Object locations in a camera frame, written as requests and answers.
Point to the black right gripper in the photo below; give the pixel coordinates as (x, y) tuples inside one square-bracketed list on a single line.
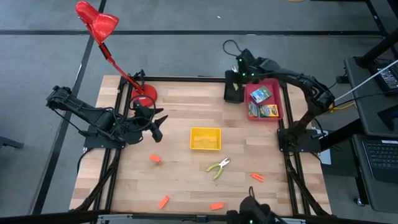
[(247, 67)]

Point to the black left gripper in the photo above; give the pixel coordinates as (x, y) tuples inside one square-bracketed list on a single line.
[(143, 116)]

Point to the orange eraser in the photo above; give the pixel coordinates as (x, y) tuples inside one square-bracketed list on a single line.
[(216, 206), (257, 177), (155, 158), (163, 202)]

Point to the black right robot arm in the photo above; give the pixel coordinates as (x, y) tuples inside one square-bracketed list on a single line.
[(314, 90)]

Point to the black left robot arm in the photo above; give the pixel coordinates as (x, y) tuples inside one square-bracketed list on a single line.
[(77, 107)]

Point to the black plastic basket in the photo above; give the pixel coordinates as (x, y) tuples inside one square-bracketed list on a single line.
[(231, 95)]

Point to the pinkish red plastic tray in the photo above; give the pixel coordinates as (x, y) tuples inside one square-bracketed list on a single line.
[(275, 85)]

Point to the yellow plastic basket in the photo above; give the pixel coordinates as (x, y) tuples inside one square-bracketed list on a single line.
[(205, 138)]

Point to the red desk lamp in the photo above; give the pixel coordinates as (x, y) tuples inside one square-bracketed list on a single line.
[(99, 23)]

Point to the white paper sheet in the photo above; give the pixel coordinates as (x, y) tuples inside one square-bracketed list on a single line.
[(325, 157)]

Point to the dark side desk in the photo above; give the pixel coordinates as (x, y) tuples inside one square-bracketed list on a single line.
[(363, 118)]

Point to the black diagonal stand leg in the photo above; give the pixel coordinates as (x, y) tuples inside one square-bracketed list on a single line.
[(377, 46)]

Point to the black laptop with white keys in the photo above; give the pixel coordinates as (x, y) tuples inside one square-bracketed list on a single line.
[(388, 76)]

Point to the black rig crossbar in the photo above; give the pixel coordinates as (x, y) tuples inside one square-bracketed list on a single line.
[(46, 217)]

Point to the black furniture leg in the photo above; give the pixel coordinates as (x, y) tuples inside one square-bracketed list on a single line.
[(9, 141)]

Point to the black aluminium table frame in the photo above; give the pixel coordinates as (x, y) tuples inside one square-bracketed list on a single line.
[(186, 78)]

